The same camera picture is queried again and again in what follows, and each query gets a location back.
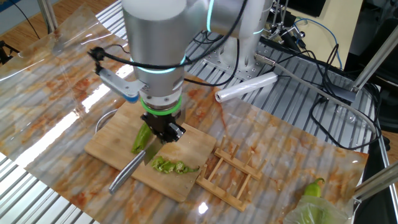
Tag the long green chili pepper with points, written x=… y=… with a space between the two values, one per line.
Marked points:
x=141 y=138

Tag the cut chili slice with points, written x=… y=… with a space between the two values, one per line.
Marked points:
x=157 y=163
x=179 y=167
x=168 y=167

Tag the clear plastic bag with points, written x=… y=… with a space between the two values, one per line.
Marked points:
x=311 y=213

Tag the metal clamp stand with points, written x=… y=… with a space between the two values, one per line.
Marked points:
x=290 y=31

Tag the green pepper with curled stem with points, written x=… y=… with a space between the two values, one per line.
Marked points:
x=312 y=189

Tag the silver tripod leg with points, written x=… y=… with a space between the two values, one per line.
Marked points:
x=48 y=15

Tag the cut chili stem piece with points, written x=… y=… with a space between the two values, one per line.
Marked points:
x=189 y=170

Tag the white plastic bag roll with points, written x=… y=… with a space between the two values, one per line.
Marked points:
x=245 y=87

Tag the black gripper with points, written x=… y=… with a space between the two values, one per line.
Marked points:
x=161 y=124

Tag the beige panel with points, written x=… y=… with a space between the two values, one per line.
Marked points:
x=342 y=25

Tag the aluminium frame pole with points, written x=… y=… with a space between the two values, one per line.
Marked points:
x=376 y=59
x=379 y=182

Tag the wooden peg rack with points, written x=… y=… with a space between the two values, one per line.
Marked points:
x=239 y=168

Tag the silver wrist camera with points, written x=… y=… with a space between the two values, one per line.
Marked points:
x=121 y=83

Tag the black monitor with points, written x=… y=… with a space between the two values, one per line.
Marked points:
x=308 y=7

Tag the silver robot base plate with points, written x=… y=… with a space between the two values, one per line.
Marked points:
x=214 y=57

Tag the steel kitchen knife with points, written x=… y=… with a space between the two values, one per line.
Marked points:
x=127 y=172

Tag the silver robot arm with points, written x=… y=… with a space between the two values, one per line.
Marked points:
x=155 y=37

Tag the marbled plastic table sheet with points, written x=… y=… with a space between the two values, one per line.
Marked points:
x=62 y=77

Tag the black tripod part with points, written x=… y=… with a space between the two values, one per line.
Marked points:
x=4 y=51

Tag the green pepper inside bag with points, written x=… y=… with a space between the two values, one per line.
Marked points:
x=311 y=214

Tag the wooden cutting board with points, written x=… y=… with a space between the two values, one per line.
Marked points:
x=109 y=146

